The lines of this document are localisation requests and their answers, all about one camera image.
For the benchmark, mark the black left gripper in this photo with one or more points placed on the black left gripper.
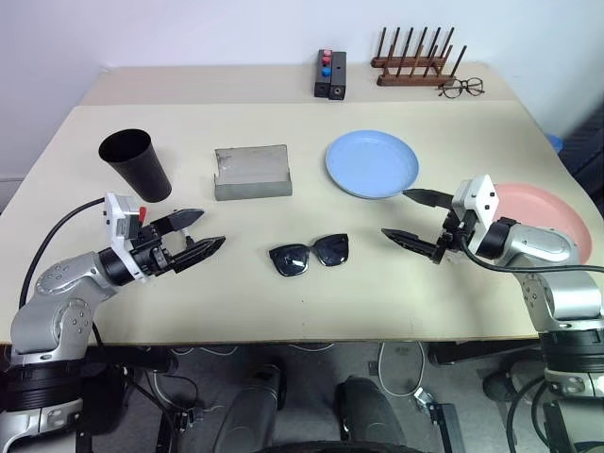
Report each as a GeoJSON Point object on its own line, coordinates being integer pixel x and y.
{"type": "Point", "coordinates": [151, 250]}

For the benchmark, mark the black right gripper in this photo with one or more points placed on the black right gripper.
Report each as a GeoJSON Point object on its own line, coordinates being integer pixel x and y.
{"type": "Point", "coordinates": [455, 233]}

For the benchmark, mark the black sunglasses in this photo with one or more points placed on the black sunglasses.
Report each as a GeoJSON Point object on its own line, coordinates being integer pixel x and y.
{"type": "Point", "coordinates": [290, 262]}

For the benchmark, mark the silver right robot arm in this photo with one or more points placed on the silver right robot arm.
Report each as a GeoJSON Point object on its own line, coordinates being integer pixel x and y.
{"type": "Point", "coordinates": [542, 243]}

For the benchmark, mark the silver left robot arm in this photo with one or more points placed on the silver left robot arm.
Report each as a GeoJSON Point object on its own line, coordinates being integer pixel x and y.
{"type": "Point", "coordinates": [56, 283]}

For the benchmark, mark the light blue plate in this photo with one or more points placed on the light blue plate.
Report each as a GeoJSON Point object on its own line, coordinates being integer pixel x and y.
{"type": "Point", "coordinates": [373, 162]}

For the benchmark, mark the black tapered cup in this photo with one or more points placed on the black tapered cup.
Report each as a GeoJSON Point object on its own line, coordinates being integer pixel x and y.
{"type": "Point", "coordinates": [141, 174]}

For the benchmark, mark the pink plate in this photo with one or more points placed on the pink plate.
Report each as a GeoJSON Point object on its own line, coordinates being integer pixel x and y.
{"type": "Point", "coordinates": [542, 207]}

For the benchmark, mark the brown wooden peg rack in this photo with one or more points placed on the brown wooden peg rack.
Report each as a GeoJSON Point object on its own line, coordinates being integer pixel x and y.
{"type": "Point", "coordinates": [406, 80]}

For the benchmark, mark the black-framed clear eyeglasses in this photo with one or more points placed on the black-framed clear eyeglasses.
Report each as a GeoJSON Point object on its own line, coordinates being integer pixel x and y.
{"type": "Point", "coordinates": [473, 87]}

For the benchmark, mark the blue round container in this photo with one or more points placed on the blue round container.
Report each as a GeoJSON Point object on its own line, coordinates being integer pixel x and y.
{"type": "Point", "coordinates": [557, 141]}

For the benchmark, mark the black block with coloured knobs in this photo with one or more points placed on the black block with coloured knobs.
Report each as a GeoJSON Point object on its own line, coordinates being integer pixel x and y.
{"type": "Point", "coordinates": [322, 87]}

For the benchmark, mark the plain black block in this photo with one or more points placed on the plain black block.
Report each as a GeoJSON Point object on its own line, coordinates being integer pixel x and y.
{"type": "Point", "coordinates": [339, 75]}

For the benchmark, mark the dark ribbed panel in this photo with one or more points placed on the dark ribbed panel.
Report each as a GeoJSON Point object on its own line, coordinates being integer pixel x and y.
{"type": "Point", "coordinates": [587, 151]}

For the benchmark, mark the dark rounded shape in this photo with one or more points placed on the dark rounded shape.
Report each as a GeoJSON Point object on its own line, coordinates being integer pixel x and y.
{"type": "Point", "coordinates": [368, 410]}
{"type": "Point", "coordinates": [250, 410]}

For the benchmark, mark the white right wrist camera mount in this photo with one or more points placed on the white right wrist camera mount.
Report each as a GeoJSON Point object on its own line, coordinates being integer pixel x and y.
{"type": "Point", "coordinates": [481, 198]}

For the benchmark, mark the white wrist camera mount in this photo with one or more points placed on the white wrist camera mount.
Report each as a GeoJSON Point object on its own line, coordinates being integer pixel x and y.
{"type": "Point", "coordinates": [118, 212]}
{"type": "Point", "coordinates": [481, 198]}

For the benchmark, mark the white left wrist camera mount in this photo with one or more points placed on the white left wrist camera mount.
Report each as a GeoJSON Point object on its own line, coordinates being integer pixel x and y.
{"type": "Point", "coordinates": [118, 212]}

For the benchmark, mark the black table frame bar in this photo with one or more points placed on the black table frame bar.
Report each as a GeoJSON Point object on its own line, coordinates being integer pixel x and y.
{"type": "Point", "coordinates": [481, 351]}
{"type": "Point", "coordinates": [137, 358]}

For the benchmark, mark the metal floor bracket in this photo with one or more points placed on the metal floor bracket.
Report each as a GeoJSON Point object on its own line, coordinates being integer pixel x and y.
{"type": "Point", "coordinates": [441, 420]}

